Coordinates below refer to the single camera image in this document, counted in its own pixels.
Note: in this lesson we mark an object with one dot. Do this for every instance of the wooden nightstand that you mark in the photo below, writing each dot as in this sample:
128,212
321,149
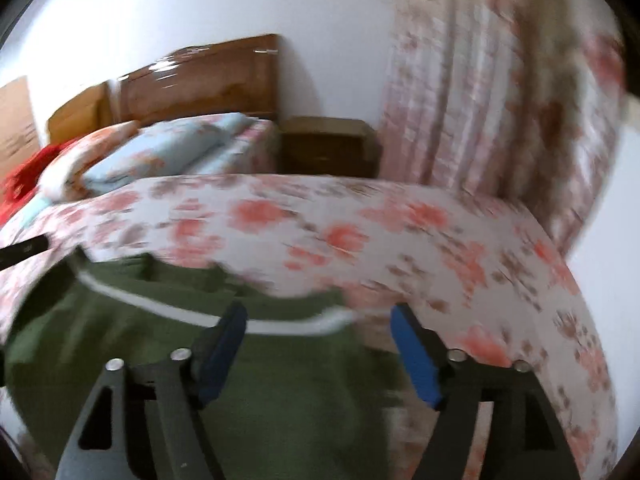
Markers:
339,147

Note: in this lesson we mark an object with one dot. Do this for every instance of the orange floral folded quilt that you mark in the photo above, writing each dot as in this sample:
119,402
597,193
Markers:
61,181

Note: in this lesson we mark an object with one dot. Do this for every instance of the light wooden headboard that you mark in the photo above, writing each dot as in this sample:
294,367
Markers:
89,111

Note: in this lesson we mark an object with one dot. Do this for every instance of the dark wooden headboard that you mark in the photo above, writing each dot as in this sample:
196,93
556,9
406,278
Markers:
235,76

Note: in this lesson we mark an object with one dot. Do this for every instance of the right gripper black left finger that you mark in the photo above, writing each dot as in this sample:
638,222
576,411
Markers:
145,422

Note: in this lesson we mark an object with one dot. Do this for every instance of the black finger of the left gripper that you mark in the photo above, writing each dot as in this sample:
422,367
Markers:
18,252

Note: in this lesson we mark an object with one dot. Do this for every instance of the wooden wardrobe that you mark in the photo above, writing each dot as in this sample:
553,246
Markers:
18,134

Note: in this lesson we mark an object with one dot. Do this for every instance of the red blanket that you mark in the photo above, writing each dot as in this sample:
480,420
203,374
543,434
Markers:
19,187

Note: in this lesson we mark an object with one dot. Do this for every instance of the floral pink bed sheet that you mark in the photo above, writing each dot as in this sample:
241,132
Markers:
480,272

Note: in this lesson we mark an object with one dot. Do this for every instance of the light blue floral quilt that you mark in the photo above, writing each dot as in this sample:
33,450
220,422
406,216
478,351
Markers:
164,149

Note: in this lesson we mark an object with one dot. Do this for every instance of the green knit sweater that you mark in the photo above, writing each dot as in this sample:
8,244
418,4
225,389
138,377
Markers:
304,399

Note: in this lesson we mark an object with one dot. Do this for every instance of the floral pink curtain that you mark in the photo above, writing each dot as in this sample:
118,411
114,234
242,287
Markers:
517,99

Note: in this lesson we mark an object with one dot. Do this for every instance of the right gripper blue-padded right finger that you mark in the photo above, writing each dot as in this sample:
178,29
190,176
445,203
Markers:
525,439

